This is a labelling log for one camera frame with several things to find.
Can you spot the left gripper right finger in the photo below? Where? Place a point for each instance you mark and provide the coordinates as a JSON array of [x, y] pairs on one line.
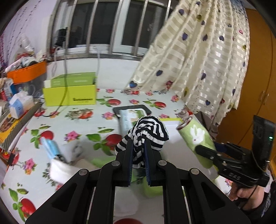
[[149, 162]]

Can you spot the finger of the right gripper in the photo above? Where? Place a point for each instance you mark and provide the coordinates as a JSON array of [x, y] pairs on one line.
[[207, 153], [219, 146]]

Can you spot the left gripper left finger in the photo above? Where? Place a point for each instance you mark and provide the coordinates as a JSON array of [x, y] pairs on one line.
[[128, 160]]

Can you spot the black white striped sock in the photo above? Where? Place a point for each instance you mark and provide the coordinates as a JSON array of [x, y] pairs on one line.
[[146, 128]]

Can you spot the green rabbit towel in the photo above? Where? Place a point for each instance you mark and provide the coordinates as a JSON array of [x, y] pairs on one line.
[[194, 134]]

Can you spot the green cloth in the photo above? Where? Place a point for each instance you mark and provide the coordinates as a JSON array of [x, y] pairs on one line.
[[101, 161]]

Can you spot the grey sock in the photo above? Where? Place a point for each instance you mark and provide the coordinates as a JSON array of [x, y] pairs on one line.
[[71, 151]]

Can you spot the white towel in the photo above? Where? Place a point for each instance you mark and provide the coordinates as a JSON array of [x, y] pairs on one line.
[[61, 172]]

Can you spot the blue face mask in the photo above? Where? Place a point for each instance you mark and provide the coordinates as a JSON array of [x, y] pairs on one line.
[[51, 149]]

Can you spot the person's right hand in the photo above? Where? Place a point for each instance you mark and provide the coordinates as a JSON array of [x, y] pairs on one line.
[[254, 195]]

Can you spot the green plastic jar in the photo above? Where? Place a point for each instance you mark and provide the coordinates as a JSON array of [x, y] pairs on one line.
[[139, 178]]

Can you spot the brown checked cloth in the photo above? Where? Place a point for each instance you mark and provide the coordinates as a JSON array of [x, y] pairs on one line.
[[207, 123]]

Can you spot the white tray with green rim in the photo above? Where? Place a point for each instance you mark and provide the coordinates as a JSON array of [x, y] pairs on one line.
[[174, 137]]

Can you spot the wet wipes pack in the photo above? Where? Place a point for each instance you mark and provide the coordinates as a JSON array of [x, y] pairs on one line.
[[128, 119]]

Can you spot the lime green cardboard box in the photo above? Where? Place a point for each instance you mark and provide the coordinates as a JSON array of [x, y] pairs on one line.
[[71, 89]]

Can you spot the heart patterned curtain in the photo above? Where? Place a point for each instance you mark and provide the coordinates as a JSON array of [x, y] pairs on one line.
[[201, 55]]

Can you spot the black binder clip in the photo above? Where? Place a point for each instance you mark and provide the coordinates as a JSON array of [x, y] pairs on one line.
[[11, 159]]

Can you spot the striped cardboard box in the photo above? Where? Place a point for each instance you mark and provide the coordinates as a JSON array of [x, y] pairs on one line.
[[10, 126]]

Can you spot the blue white tissue pack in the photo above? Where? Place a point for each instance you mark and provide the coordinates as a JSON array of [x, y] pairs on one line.
[[20, 103]]

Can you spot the orange storage box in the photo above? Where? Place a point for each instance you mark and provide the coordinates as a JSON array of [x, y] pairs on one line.
[[29, 73]]

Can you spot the black power adapter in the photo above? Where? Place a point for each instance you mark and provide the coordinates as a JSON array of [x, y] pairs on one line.
[[60, 37]]

